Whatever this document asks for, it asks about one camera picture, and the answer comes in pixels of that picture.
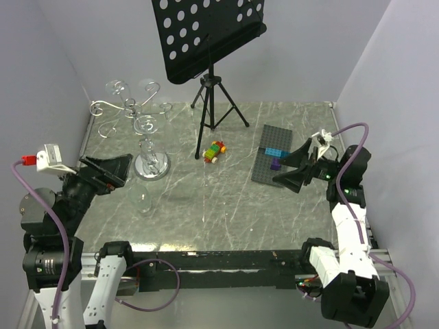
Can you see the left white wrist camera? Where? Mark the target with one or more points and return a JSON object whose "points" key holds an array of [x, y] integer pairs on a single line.
{"points": [[48, 160]]}

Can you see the blue lego brick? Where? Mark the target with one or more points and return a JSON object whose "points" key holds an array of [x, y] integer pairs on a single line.
{"points": [[275, 153]]}

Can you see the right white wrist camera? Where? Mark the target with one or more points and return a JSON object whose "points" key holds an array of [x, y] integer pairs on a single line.
{"points": [[323, 140]]}

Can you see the purple lego brick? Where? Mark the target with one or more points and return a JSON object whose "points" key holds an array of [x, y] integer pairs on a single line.
{"points": [[275, 164]]}

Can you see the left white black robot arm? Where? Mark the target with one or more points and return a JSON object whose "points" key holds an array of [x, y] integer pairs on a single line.
{"points": [[53, 254]]}

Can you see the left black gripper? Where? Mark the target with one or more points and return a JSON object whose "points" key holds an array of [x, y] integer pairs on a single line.
{"points": [[114, 169]]}

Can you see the chrome wine glass rack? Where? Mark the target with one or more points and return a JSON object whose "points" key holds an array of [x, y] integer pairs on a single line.
{"points": [[153, 161]]}

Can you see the grey lego baseplate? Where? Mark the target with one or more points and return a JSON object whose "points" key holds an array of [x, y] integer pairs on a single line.
{"points": [[275, 143]]}

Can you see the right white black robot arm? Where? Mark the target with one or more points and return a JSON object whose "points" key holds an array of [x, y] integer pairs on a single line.
{"points": [[352, 291]]}

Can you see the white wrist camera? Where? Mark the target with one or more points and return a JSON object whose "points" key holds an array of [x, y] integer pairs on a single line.
{"points": [[323, 140], [48, 160]]}

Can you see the black perforated music stand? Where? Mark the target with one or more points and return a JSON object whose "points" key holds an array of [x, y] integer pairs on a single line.
{"points": [[195, 35]]}

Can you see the colourful lego toy car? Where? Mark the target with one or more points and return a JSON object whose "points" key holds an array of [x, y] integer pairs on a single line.
{"points": [[216, 148]]}

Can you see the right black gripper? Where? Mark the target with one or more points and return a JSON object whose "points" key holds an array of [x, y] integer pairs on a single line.
{"points": [[293, 180]]}

